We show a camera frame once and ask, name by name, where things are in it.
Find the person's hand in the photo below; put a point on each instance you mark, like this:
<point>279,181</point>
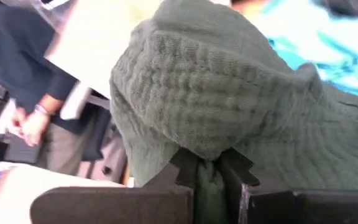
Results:
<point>33,127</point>

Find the person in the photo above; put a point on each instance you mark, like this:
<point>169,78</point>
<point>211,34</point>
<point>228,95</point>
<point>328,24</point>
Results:
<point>17,46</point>

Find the blue and turquoise garment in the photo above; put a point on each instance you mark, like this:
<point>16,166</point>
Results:
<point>291,53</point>

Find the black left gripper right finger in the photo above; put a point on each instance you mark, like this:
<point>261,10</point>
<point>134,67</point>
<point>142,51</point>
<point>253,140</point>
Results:
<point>306,208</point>

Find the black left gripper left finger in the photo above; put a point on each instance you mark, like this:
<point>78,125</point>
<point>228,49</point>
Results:
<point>120,205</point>

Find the silver wristwatch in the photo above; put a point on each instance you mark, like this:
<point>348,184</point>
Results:
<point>41,109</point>

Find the green knitted garment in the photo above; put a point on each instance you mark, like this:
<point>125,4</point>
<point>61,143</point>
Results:
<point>197,93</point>

